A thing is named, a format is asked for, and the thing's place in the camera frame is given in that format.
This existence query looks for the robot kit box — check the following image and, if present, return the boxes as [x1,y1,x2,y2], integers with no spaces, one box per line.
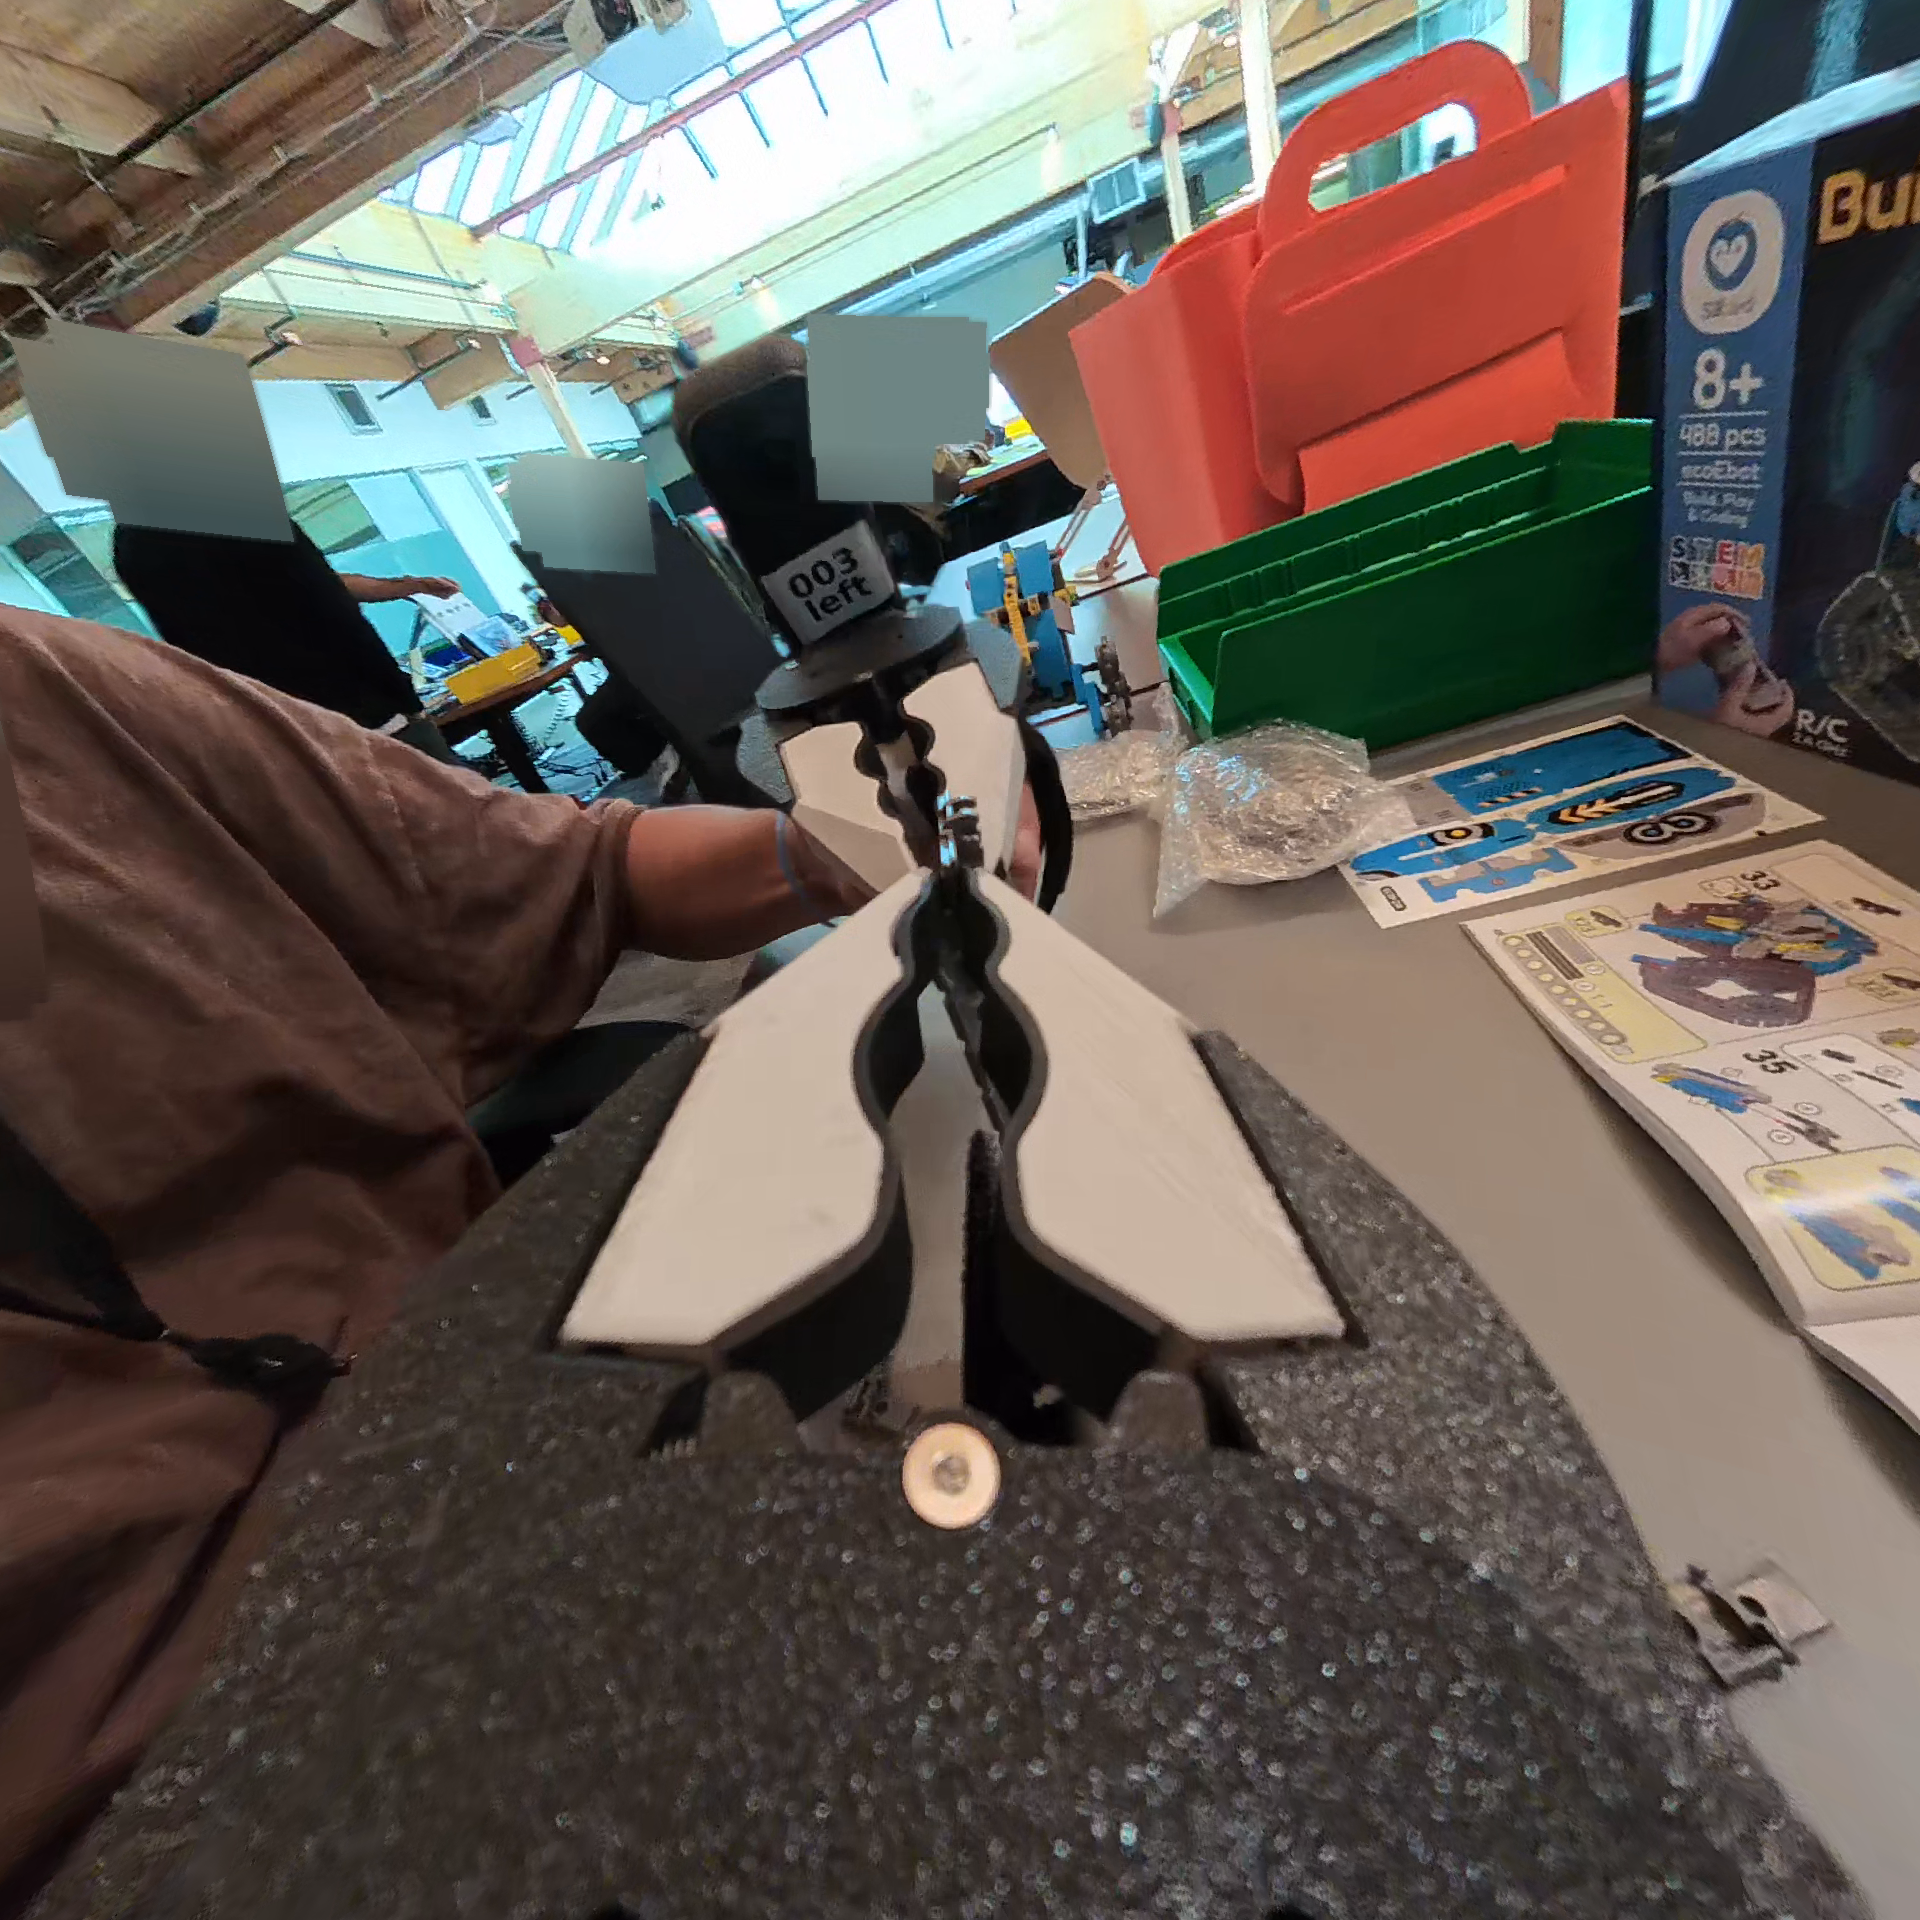
[1649,52,1920,785]

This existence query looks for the crumpled clear plastic bag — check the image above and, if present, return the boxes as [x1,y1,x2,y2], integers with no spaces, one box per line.
[1055,719,1416,919]

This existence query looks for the green storage bin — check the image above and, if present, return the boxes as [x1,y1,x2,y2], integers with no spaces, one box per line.
[1154,415,1661,756]

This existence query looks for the grey desk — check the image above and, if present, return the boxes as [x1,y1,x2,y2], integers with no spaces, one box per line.
[734,570,1920,1920]

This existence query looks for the black strap with buckle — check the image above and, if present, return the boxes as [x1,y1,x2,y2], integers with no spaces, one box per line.
[0,1121,357,1407]

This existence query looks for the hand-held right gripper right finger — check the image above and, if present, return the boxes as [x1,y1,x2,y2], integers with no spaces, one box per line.
[966,874,1350,1419]

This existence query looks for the person's left forearm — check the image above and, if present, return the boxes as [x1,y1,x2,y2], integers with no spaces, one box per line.
[618,797,798,965]

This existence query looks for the blue building-block model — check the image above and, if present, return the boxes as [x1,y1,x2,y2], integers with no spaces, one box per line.
[963,540,1146,740]

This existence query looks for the blue sticker sheet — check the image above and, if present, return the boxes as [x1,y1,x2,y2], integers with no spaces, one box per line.
[1338,713,1827,932]

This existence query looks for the pile of grey track links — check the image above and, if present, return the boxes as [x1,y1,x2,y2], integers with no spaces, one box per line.
[1668,1559,1835,1691]

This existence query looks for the red storage bin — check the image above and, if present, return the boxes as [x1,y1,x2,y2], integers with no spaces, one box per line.
[1067,40,1634,582]

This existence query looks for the instruction booklet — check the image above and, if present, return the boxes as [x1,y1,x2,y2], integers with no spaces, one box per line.
[1462,835,1920,1437]

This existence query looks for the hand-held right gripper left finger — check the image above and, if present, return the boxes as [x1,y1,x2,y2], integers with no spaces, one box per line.
[562,870,941,1419]

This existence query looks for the cardboard box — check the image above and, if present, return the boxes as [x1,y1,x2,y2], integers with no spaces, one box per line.
[985,271,1137,492]

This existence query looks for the person's left hand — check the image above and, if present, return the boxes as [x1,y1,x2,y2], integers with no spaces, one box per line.
[786,815,890,923]

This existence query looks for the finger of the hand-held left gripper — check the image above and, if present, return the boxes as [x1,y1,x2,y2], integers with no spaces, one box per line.
[911,660,1031,890]
[780,719,924,897]

